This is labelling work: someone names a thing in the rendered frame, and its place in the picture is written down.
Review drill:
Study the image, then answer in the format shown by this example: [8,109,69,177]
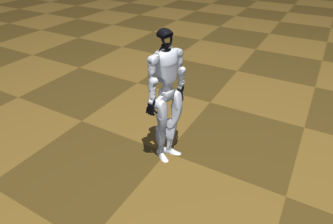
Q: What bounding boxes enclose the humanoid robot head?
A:
[156,28,173,52]

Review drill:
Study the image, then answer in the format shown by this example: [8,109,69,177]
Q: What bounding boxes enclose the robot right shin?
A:
[155,126,165,154]

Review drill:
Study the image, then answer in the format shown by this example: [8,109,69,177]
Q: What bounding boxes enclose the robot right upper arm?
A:
[147,54,159,86]

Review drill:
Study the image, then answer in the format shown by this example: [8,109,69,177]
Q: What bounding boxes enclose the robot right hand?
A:
[146,100,157,116]

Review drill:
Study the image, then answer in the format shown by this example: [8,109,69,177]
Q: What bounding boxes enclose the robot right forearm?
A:
[148,79,156,105]

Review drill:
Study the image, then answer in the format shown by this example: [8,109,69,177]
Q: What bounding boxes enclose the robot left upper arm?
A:
[175,47,186,75]

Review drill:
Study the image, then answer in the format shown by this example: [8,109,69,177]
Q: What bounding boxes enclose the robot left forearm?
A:
[177,73,185,90]

